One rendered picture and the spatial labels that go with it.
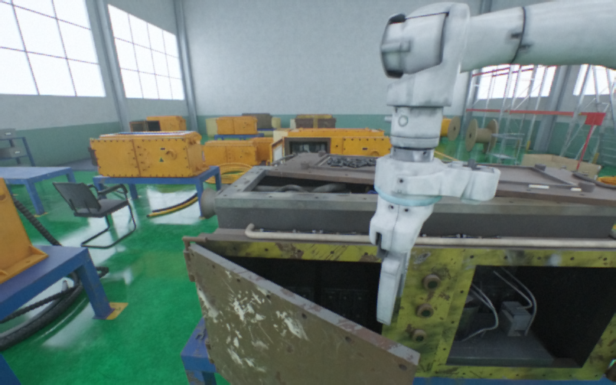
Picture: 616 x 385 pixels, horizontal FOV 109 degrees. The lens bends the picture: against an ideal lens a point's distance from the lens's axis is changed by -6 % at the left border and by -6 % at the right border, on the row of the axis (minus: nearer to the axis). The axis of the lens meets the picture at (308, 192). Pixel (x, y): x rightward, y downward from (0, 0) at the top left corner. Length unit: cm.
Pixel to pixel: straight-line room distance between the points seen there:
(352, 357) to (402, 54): 51
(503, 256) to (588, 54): 62
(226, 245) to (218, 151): 643
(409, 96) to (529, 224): 77
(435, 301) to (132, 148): 412
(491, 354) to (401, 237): 97
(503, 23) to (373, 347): 50
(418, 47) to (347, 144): 308
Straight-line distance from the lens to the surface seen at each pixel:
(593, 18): 40
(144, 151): 424
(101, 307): 269
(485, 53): 38
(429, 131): 31
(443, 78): 30
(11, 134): 926
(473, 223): 90
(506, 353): 128
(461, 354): 119
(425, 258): 81
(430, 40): 31
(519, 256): 94
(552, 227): 106
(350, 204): 75
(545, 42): 39
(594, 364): 147
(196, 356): 129
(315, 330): 57
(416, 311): 93
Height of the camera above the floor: 161
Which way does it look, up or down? 20 degrees down
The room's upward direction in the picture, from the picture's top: straight up
